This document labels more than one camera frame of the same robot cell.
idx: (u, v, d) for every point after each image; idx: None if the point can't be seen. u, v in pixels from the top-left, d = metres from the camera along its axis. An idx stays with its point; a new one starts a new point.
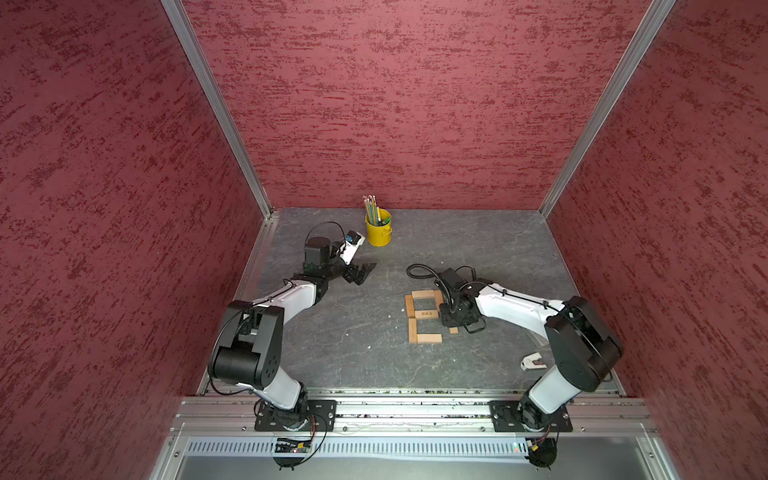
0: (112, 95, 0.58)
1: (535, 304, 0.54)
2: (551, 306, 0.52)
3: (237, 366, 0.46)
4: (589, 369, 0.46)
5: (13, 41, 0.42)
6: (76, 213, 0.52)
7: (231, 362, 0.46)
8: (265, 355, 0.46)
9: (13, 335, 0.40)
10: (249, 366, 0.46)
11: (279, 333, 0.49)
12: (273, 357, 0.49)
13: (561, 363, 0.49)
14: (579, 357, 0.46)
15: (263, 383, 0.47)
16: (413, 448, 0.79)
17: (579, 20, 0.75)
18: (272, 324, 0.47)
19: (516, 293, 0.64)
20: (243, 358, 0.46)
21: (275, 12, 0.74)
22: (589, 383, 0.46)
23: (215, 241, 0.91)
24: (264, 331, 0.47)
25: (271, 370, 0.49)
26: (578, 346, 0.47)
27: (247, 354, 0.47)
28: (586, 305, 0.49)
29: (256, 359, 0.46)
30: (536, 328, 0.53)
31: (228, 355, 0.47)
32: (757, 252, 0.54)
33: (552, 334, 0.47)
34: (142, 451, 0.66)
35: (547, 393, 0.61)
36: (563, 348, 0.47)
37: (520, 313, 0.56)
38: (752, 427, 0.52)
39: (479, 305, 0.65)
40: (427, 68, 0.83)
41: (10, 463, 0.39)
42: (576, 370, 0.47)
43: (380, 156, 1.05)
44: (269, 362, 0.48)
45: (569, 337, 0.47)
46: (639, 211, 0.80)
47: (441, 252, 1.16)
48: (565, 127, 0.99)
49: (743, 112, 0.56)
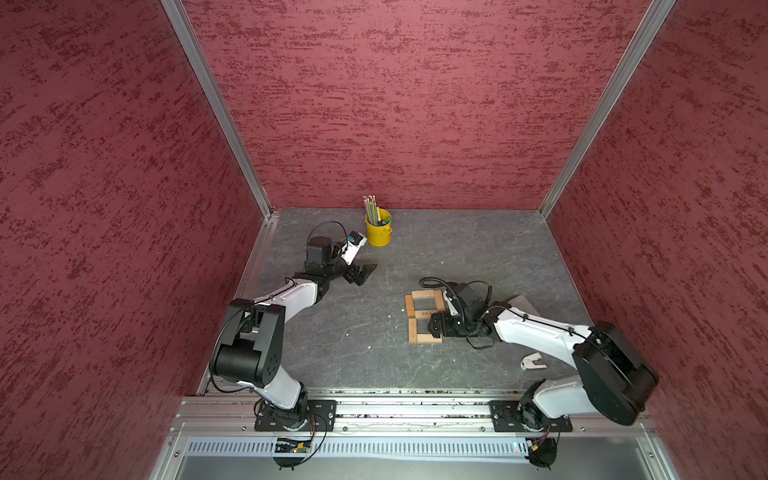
0: (113, 95, 0.58)
1: (559, 331, 0.52)
2: (576, 334, 0.50)
3: (238, 364, 0.46)
4: (625, 400, 0.43)
5: (13, 41, 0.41)
6: (76, 213, 0.52)
7: (233, 360, 0.46)
8: (265, 353, 0.46)
9: (13, 335, 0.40)
10: (250, 364, 0.46)
11: (280, 331, 0.50)
12: (274, 356, 0.49)
13: (595, 394, 0.46)
14: (613, 388, 0.43)
15: (264, 382, 0.47)
16: (413, 448, 0.79)
17: (579, 20, 0.75)
18: (272, 323, 0.48)
19: (537, 318, 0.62)
20: (244, 357, 0.46)
21: (275, 12, 0.74)
22: (627, 416, 0.43)
23: (215, 241, 0.91)
24: (264, 329, 0.47)
25: (272, 368, 0.49)
26: (609, 375, 0.44)
27: (248, 352, 0.47)
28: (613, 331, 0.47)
29: (257, 358, 0.46)
30: (559, 354, 0.51)
31: (229, 353, 0.47)
32: (758, 252, 0.54)
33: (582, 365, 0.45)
34: (142, 450, 0.66)
35: (555, 399, 0.59)
36: (595, 379, 0.44)
37: (544, 340, 0.53)
38: (752, 427, 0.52)
39: (500, 332, 0.62)
40: (427, 68, 0.83)
41: (11, 463, 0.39)
42: (612, 403, 0.44)
43: (380, 156, 1.05)
44: (269, 361, 0.48)
45: (599, 367, 0.44)
46: (639, 211, 0.80)
47: (441, 252, 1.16)
48: (565, 127, 0.99)
49: (743, 112, 0.56)
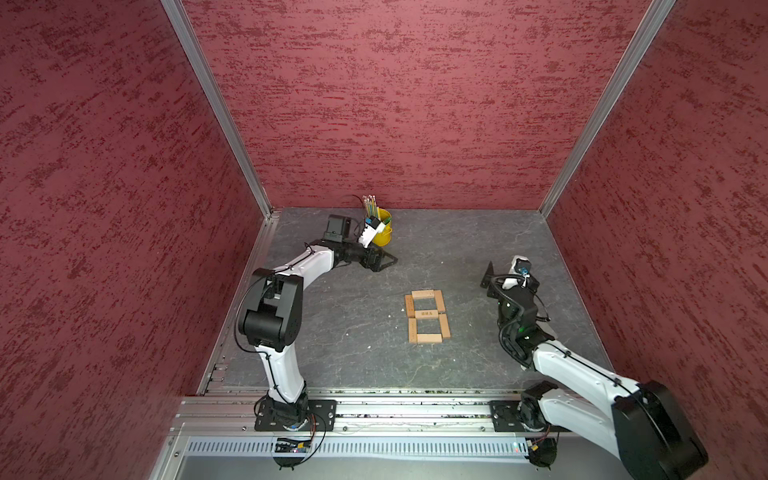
0: (112, 95, 0.58)
1: (601, 376, 0.50)
2: (622, 386, 0.47)
3: (262, 327, 0.51)
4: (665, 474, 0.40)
5: (13, 41, 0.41)
6: (76, 213, 0.52)
7: (257, 323, 0.51)
8: (287, 317, 0.51)
9: (13, 335, 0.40)
10: (273, 327, 0.51)
11: (300, 299, 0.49)
12: (295, 320, 0.54)
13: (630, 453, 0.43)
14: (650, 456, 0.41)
15: (287, 343, 0.52)
16: (413, 448, 0.79)
17: (579, 21, 0.75)
18: (294, 291, 0.51)
19: (581, 357, 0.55)
20: (266, 320, 0.52)
21: (275, 12, 0.74)
22: None
23: (215, 241, 0.91)
24: (284, 296, 0.51)
25: (293, 331, 0.54)
26: (650, 441, 0.41)
27: (271, 316, 0.52)
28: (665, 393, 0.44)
29: (279, 322, 0.51)
30: (596, 402, 0.49)
31: (252, 315, 0.52)
32: (757, 251, 0.54)
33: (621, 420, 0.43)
34: (142, 450, 0.66)
35: (567, 414, 0.58)
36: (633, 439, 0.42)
37: (582, 381, 0.51)
38: (752, 427, 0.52)
39: (535, 362, 0.61)
40: (427, 68, 0.83)
41: (11, 463, 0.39)
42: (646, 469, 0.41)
43: (380, 156, 1.05)
44: (291, 326, 0.53)
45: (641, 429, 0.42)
46: (639, 211, 0.80)
47: (441, 252, 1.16)
48: (565, 127, 0.99)
49: (743, 112, 0.56)
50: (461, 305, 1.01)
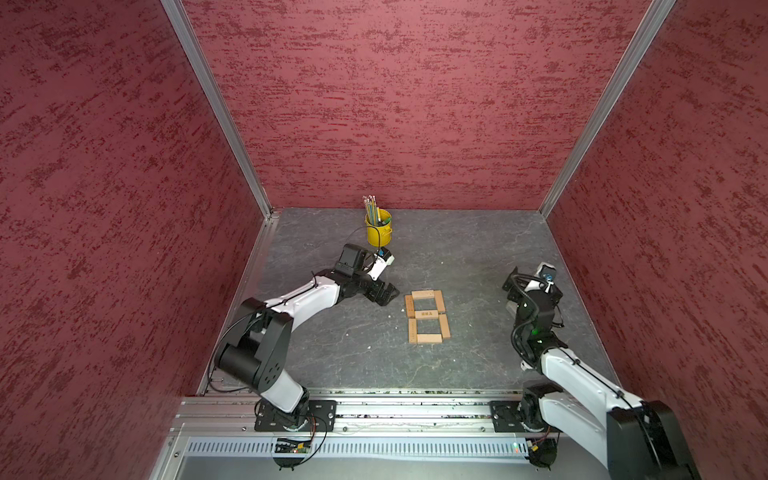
0: (113, 95, 0.58)
1: (605, 387, 0.50)
2: (624, 400, 0.46)
3: (238, 366, 0.46)
4: None
5: (14, 41, 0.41)
6: (76, 213, 0.52)
7: (233, 361, 0.46)
8: (265, 361, 0.45)
9: (13, 335, 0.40)
10: (247, 369, 0.45)
11: (284, 342, 0.48)
12: (273, 364, 0.47)
13: (614, 462, 0.44)
14: (635, 469, 0.41)
15: (259, 390, 0.46)
16: (413, 449, 0.79)
17: (579, 21, 0.75)
18: (279, 333, 0.46)
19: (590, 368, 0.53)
20: (242, 360, 0.46)
21: (275, 12, 0.74)
22: None
23: (215, 241, 0.91)
24: (268, 338, 0.46)
25: (269, 377, 0.47)
26: (638, 456, 0.41)
27: (249, 356, 0.47)
28: (671, 416, 0.43)
29: (257, 364, 0.45)
30: (595, 411, 0.49)
31: (229, 351, 0.47)
32: (757, 252, 0.54)
33: (612, 428, 0.43)
34: (142, 451, 0.66)
35: (564, 416, 0.58)
36: (619, 448, 0.42)
37: (585, 390, 0.51)
38: (752, 427, 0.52)
39: (542, 364, 0.62)
40: (427, 69, 0.83)
41: (11, 463, 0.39)
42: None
43: (380, 156, 1.05)
44: (266, 371, 0.46)
45: (630, 439, 0.42)
46: (639, 211, 0.80)
47: (441, 252, 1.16)
48: (565, 127, 0.99)
49: (743, 112, 0.56)
50: (462, 305, 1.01)
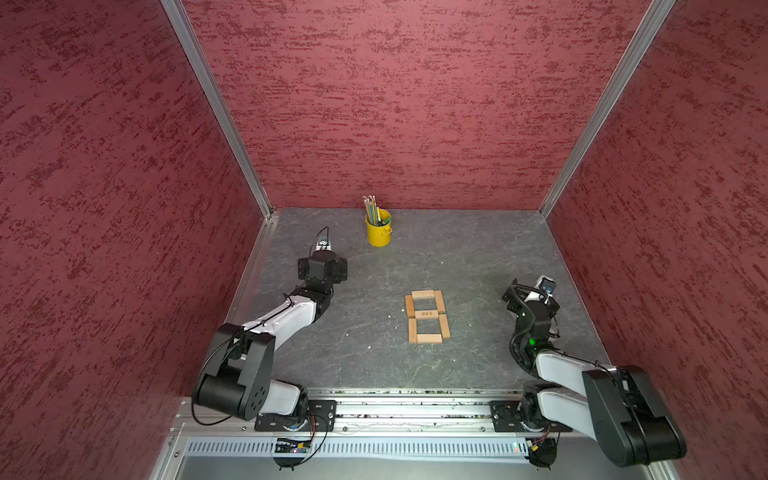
0: (113, 95, 0.58)
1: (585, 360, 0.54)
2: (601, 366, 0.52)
3: (221, 398, 0.43)
4: (623, 432, 0.42)
5: (13, 41, 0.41)
6: (76, 213, 0.52)
7: (216, 393, 0.43)
8: (249, 387, 0.43)
9: (13, 335, 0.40)
10: (232, 399, 0.43)
11: (267, 362, 0.47)
12: (257, 389, 0.45)
13: (599, 424, 0.45)
14: (614, 416, 0.43)
15: (247, 417, 0.44)
16: (413, 449, 0.79)
17: (579, 21, 0.75)
18: (260, 355, 0.45)
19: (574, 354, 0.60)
20: (227, 391, 0.44)
21: (275, 12, 0.74)
22: (623, 454, 0.41)
23: (215, 241, 0.91)
24: (250, 362, 0.44)
25: (256, 402, 0.46)
26: (615, 406, 0.44)
27: (232, 385, 0.44)
28: (640, 375, 0.47)
29: (241, 391, 0.44)
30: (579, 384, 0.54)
31: (213, 385, 0.44)
32: (757, 252, 0.54)
33: (590, 386, 0.46)
34: (142, 451, 0.66)
35: (560, 406, 0.59)
36: (599, 404, 0.45)
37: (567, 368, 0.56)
38: (751, 427, 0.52)
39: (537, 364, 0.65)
40: (427, 68, 0.83)
41: (11, 463, 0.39)
42: (611, 434, 0.43)
43: (379, 156, 1.05)
44: (252, 397, 0.44)
45: (606, 392, 0.45)
46: (639, 211, 0.80)
47: (441, 252, 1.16)
48: (565, 127, 0.99)
49: (743, 112, 0.56)
50: (461, 305, 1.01)
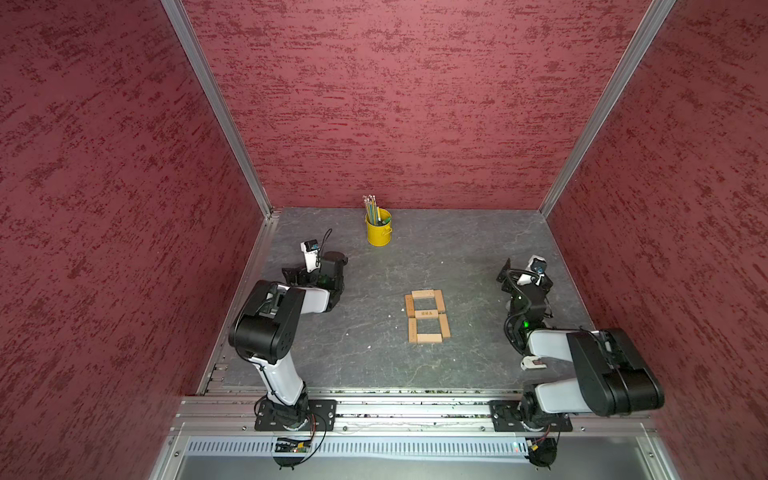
0: (113, 95, 0.58)
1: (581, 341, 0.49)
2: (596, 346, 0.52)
3: (252, 338, 0.49)
4: (603, 381, 0.45)
5: (13, 40, 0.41)
6: (76, 213, 0.52)
7: (246, 336, 0.49)
8: (285, 325, 0.50)
9: (13, 335, 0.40)
10: (266, 335, 0.49)
11: (300, 311, 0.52)
12: (289, 331, 0.52)
13: (584, 383, 0.48)
14: (594, 369, 0.46)
15: (277, 357, 0.50)
16: (413, 448, 0.79)
17: (579, 20, 0.75)
18: (296, 299, 0.53)
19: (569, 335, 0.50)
20: (260, 329, 0.50)
21: (275, 12, 0.74)
22: (604, 405, 0.44)
23: (215, 241, 0.91)
24: (288, 307, 0.52)
25: (285, 345, 0.52)
26: (596, 360, 0.47)
27: (263, 328, 0.50)
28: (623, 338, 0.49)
29: (275, 330, 0.50)
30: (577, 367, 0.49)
31: (244, 325, 0.50)
32: (758, 252, 0.54)
33: (575, 347, 0.49)
34: (143, 450, 0.66)
35: (556, 393, 0.60)
36: (583, 361, 0.47)
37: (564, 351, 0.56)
38: (752, 427, 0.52)
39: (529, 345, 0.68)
40: (427, 68, 0.83)
41: (11, 463, 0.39)
42: (594, 388, 0.45)
43: (380, 156, 1.05)
44: (285, 336, 0.51)
45: (588, 349, 0.48)
46: (639, 211, 0.80)
47: (441, 252, 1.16)
48: (565, 127, 0.99)
49: (743, 112, 0.56)
50: (461, 305, 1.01)
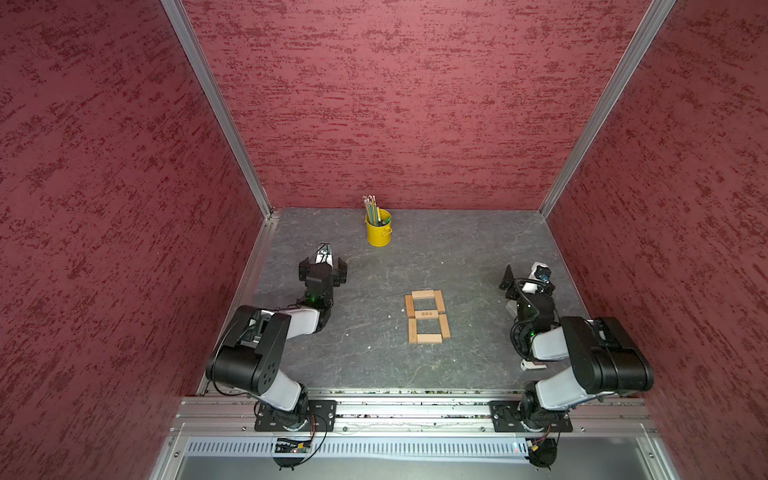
0: (113, 95, 0.58)
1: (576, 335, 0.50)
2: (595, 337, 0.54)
3: (232, 372, 0.45)
4: (592, 358, 0.47)
5: (13, 41, 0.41)
6: (76, 213, 0.52)
7: (226, 369, 0.45)
8: (264, 360, 0.46)
9: (12, 336, 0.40)
10: (247, 370, 0.45)
11: (281, 339, 0.50)
12: (270, 364, 0.48)
13: (574, 361, 0.50)
14: (584, 347, 0.49)
15: (258, 392, 0.46)
16: (413, 448, 0.79)
17: (579, 21, 0.75)
18: (279, 328, 0.49)
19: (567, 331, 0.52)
20: (241, 363, 0.46)
21: (275, 12, 0.74)
22: (591, 380, 0.46)
23: (215, 241, 0.91)
24: (269, 339, 0.48)
25: (267, 378, 0.48)
26: (586, 339, 0.50)
27: (242, 361, 0.46)
28: (615, 323, 0.52)
29: (255, 364, 0.46)
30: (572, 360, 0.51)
31: (226, 358, 0.46)
32: (757, 252, 0.54)
33: (567, 327, 0.52)
34: (143, 450, 0.66)
35: (556, 389, 0.60)
36: (574, 340, 0.50)
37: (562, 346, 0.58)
38: (752, 427, 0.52)
39: (535, 346, 0.68)
40: (427, 69, 0.83)
41: (10, 463, 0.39)
42: (583, 364, 0.48)
43: (380, 156, 1.05)
44: (265, 370, 0.46)
45: (580, 330, 0.51)
46: (639, 211, 0.80)
47: (441, 252, 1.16)
48: (565, 127, 0.99)
49: (743, 112, 0.56)
50: (461, 305, 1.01)
